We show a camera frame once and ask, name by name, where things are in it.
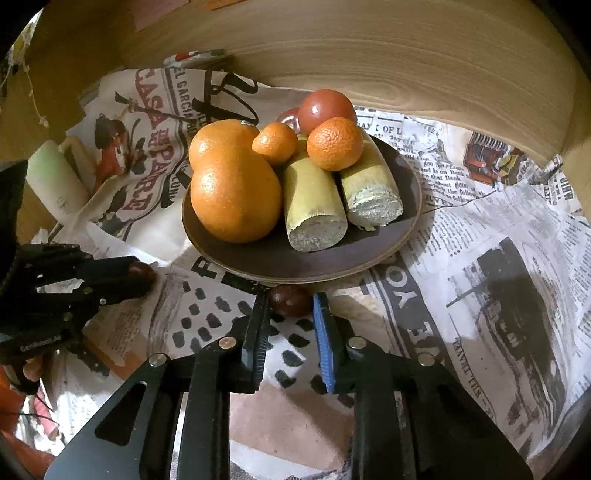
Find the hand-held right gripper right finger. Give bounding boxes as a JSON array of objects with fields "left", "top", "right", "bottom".
[{"left": 312, "top": 292, "right": 533, "bottom": 480}]

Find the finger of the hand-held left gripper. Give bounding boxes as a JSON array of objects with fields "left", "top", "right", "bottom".
[
  {"left": 65, "top": 318, "right": 114, "bottom": 377},
  {"left": 16, "top": 244, "right": 156, "bottom": 306}
]

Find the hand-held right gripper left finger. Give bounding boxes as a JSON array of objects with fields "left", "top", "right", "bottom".
[{"left": 44, "top": 293, "right": 273, "bottom": 480}]

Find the dark brown chestnut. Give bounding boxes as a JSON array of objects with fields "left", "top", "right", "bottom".
[
  {"left": 127, "top": 261, "right": 157, "bottom": 297},
  {"left": 269, "top": 285, "right": 314, "bottom": 318}
]

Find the dark brown round plate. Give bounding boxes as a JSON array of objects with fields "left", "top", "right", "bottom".
[{"left": 181, "top": 133, "right": 423, "bottom": 284}]

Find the large orange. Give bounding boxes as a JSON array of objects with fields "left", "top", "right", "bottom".
[
  {"left": 189, "top": 154, "right": 283, "bottom": 244},
  {"left": 188, "top": 119, "right": 260, "bottom": 175}
]

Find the green sugarcane piece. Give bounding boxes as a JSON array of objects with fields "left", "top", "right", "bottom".
[
  {"left": 281, "top": 136, "right": 348, "bottom": 253},
  {"left": 339, "top": 136, "right": 404, "bottom": 228}
]

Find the small mandarin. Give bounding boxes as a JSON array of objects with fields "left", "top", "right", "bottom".
[{"left": 252, "top": 121, "right": 298, "bottom": 166}]

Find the medium mandarin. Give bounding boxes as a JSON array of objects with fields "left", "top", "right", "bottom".
[{"left": 306, "top": 117, "right": 364, "bottom": 172}]

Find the small red tomato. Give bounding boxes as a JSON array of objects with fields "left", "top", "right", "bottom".
[{"left": 276, "top": 107, "right": 304, "bottom": 135}]

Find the large red tomato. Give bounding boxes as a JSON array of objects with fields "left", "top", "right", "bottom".
[{"left": 297, "top": 89, "right": 358, "bottom": 137}]

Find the person's left hand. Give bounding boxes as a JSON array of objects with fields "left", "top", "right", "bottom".
[{"left": 14, "top": 355, "right": 47, "bottom": 396}]

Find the cream white bottle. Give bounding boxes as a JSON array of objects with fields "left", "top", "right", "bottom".
[{"left": 25, "top": 140, "right": 92, "bottom": 223}]

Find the newspaper print tablecloth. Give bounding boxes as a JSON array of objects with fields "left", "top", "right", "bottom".
[{"left": 28, "top": 55, "right": 591, "bottom": 480}]

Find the pink sticky note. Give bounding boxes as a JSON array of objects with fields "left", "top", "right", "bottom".
[{"left": 133, "top": 0, "right": 191, "bottom": 31}]

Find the white beaded cord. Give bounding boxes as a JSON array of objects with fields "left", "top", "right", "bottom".
[{"left": 22, "top": 62, "right": 51, "bottom": 126}]

